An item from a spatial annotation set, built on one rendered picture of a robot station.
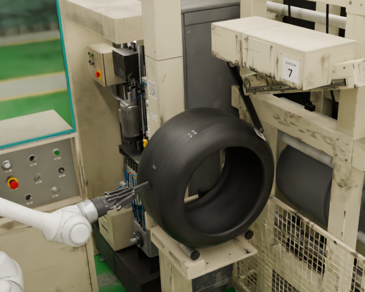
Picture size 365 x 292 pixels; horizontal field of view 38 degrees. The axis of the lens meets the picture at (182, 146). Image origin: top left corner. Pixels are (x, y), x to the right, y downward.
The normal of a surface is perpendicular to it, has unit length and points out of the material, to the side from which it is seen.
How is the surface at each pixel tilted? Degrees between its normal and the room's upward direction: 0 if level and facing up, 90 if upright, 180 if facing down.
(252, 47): 90
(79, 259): 90
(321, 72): 90
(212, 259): 0
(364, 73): 72
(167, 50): 90
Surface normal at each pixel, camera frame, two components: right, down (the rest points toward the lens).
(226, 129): 0.36, -0.45
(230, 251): -0.04, -0.91
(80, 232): 0.54, 0.09
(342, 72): -0.87, 0.24
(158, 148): -0.67, -0.44
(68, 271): 0.48, 0.36
